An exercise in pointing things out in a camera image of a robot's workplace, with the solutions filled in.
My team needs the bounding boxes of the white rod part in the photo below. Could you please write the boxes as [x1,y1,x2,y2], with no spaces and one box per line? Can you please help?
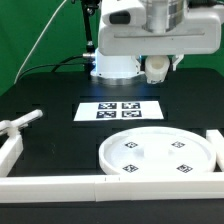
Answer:
[0,109,43,136]

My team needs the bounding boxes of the black camera stand pole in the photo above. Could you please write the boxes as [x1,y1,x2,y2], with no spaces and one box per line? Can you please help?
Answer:
[80,0,101,73]

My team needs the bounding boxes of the white cable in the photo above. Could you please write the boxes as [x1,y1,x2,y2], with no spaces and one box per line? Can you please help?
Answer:
[13,0,69,85]

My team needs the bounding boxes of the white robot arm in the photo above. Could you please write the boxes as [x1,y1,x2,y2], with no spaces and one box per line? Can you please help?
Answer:
[91,0,224,83]

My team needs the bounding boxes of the white front frame bar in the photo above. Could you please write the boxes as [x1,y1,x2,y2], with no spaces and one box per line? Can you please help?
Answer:
[0,172,224,203]

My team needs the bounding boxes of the white left frame bar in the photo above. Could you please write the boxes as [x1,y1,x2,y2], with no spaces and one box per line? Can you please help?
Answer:
[0,135,23,177]

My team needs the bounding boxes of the white round table top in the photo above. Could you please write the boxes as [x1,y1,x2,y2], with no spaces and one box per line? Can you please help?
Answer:
[98,126,216,176]

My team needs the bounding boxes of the black cable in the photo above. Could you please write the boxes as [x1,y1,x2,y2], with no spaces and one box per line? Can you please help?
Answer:
[16,55,88,83]

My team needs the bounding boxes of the white paper marker sheet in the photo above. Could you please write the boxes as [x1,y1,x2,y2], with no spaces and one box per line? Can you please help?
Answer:
[74,101,164,121]

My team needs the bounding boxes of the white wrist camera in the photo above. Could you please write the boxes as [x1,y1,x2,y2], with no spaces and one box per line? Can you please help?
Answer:
[101,0,146,26]

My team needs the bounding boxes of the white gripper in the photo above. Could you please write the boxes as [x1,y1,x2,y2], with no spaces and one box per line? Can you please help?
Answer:
[98,6,222,71]

